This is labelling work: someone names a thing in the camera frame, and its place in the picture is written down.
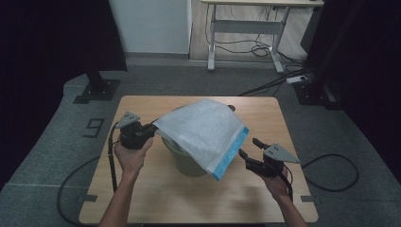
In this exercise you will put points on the black curtain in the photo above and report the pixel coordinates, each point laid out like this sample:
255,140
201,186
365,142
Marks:
38,47
372,63

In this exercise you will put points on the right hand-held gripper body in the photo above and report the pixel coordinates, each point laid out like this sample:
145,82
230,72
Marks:
268,167

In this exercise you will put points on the black stand with dark base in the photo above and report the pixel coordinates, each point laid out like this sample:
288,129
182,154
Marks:
315,93

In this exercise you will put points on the white power strip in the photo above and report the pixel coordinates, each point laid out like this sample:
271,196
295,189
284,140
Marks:
296,79

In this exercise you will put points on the black stand with square base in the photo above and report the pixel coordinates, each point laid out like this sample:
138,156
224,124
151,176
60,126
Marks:
99,90

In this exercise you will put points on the white metal-legged desk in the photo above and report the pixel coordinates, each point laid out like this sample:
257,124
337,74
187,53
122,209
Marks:
249,26

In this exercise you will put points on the person's left hand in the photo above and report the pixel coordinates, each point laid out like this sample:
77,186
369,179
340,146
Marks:
132,160

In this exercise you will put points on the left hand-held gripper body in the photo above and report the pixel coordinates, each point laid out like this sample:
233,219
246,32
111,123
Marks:
134,137

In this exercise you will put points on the white blue-edged plastic bag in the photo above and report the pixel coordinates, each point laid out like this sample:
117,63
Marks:
201,132

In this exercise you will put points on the dark round table grommet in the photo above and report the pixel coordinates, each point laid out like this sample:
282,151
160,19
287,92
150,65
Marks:
232,108

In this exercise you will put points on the person's right hand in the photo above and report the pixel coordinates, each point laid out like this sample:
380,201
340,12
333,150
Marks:
279,186

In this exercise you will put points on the green plastic bin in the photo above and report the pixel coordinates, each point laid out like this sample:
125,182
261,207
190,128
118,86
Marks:
186,164

